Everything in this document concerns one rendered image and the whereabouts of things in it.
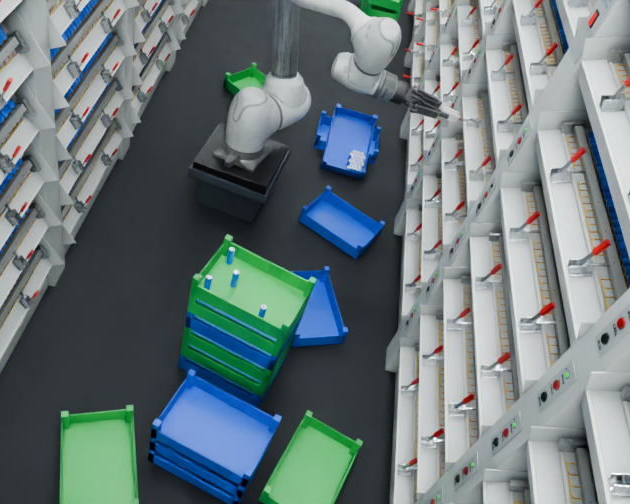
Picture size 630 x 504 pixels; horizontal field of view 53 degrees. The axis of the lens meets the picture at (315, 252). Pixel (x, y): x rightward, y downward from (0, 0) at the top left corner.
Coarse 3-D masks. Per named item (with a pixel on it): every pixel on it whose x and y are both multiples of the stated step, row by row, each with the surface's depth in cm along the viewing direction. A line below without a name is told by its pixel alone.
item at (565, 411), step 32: (608, 320) 100; (576, 352) 107; (608, 352) 98; (544, 384) 115; (576, 384) 104; (512, 416) 124; (544, 416) 112; (576, 416) 108; (480, 448) 134; (512, 448) 120; (448, 480) 146; (480, 480) 130
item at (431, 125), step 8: (432, 72) 296; (432, 80) 298; (440, 80) 296; (432, 88) 294; (440, 88) 293; (440, 96) 284; (424, 120) 277; (432, 120) 276; (440, 120) 276; (424, 128) 273; (432, 128) 266; (424, 136) 269; (432, 136) 267; (424, 144) 265; (424, 152) 255
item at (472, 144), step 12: (468, 84) 220; (480, 84) 220; (468, 96) 224; (480, 96) 221; (468, 108) 219; (480, 108) 218; (468, 132) 209; (468, 144) 205; (480, 144) 204; (468, 156) 201; (480, 156) 200; (468, 168) 197; (468, 180) 193; (480, 180) 192; (468, 192) 189; (480, 192) 189; (468, 204) 186
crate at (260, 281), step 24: (216, 264) 190; (240, 264) 193; (264, 264) 191; (192, 288) 179; (216, 288) 185; (240, 288) 187; (264, 288) 189; (288, 288) 191; (312, 288) 187; (240, 312) 177; (288, 312) 185
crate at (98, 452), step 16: (64, 416) 182; (80, 416) 187; (96, 416) 190; (112, 416) 192; (128, 416) 191; (64, 432) 187; (80, 432) 188; (96, 432) 189; (112, 432) 191; (128, 432) 192; (64, 448) 184; (80, 448) 185; (96, 448) 186; (112, 448) 188; (128, 448) 189; (64, 464) 181; (80, 464) 182; (96, 464) 183; (112, 464) 185; (128, 464) 186; (64, 480) 178; (80, 480) 180; (96, 480) 181; (112, 480) 182; (128, 480) 183; (64, 496) 176; (80, 496) 177; (96, 496) 178; (112, 496) 179; (128, 496) 180
